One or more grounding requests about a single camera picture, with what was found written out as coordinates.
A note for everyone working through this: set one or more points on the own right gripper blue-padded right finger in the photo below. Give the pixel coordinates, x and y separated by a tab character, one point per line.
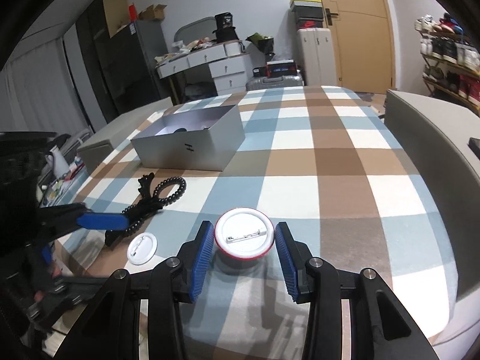
312	280

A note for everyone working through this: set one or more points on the white curtain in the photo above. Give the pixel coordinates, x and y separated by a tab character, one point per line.
37	93

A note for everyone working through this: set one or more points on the shoe rack with sneakers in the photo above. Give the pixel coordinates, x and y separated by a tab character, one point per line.
451	70

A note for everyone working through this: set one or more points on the white drawer desk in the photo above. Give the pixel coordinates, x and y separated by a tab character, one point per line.
229	65

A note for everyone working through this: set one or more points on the small white pin badge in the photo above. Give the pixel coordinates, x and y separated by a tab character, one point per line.
142	248

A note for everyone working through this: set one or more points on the black hair claw clip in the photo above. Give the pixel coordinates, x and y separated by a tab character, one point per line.
145	185

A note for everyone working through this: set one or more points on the beige upright suitcase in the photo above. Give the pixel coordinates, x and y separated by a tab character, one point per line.
317	56

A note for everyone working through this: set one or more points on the black red box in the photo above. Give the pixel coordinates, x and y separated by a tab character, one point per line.
281	68

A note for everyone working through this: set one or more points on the white bottle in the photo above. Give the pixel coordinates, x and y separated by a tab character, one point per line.
58	164

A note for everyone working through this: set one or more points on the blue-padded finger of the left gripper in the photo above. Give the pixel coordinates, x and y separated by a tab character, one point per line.
105	221

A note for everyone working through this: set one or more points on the wooden door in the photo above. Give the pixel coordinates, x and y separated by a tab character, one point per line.
363	44

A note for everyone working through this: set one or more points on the silver flat suitcase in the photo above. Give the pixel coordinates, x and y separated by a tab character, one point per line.
258	83

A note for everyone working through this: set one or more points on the grey bed footboard left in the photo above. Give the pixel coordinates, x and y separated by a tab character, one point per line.
98	146

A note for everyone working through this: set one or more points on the silver cardboard box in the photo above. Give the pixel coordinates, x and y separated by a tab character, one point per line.
203	139

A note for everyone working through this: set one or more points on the cardboard boxes on fridge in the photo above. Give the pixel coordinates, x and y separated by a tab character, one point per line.
118	14

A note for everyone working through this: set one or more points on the grey bed frame right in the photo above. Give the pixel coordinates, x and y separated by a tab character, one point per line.
435	134

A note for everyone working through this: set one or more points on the yellow-lid shoebox stack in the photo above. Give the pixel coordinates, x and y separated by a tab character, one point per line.
308	13

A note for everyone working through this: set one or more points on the black refrigerator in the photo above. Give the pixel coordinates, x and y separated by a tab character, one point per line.
122	69

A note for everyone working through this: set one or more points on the black hat box stack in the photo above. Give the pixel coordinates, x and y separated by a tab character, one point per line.
225	31

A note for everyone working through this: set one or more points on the black flower bouquet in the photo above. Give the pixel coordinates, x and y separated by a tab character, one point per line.
265	44

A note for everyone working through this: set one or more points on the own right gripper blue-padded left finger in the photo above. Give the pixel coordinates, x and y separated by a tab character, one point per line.
177	280

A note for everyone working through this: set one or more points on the large white red-rimmed badge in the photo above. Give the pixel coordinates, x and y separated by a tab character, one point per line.
244	233

